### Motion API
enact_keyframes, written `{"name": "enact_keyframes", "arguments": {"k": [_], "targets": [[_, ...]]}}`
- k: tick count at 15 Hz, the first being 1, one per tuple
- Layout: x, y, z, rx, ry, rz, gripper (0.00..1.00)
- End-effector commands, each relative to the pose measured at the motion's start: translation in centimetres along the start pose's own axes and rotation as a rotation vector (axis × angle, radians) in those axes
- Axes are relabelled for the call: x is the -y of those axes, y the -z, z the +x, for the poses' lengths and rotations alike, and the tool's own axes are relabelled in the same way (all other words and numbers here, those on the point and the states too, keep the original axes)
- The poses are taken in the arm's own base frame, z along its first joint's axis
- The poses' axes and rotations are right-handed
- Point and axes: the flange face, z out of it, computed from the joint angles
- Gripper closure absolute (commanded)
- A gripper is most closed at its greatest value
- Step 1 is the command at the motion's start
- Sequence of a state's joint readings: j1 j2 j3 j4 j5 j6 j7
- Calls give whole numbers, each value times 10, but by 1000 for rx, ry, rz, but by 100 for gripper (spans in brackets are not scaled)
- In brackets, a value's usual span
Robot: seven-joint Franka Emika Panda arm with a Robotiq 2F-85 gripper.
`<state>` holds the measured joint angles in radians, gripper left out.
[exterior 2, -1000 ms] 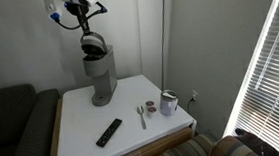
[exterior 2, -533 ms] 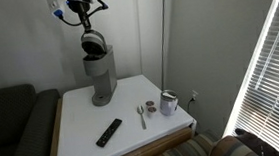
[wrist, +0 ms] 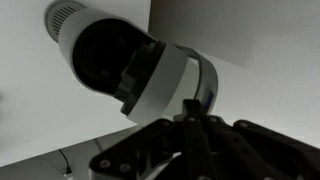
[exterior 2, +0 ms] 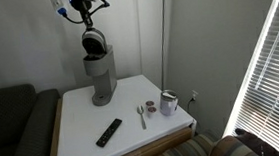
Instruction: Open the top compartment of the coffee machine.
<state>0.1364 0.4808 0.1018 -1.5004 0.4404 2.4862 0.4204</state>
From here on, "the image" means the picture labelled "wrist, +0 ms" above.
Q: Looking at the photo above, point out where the gray single-serve coffee machine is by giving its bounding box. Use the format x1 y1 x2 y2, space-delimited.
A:
44 0 220 126

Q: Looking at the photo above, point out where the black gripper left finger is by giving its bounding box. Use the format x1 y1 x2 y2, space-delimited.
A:
88 98 201 180

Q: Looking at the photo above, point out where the black power cord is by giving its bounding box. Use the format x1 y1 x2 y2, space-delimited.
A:
58 148 74 178

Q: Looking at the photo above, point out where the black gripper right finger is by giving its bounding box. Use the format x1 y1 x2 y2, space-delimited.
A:
193 99 320 180

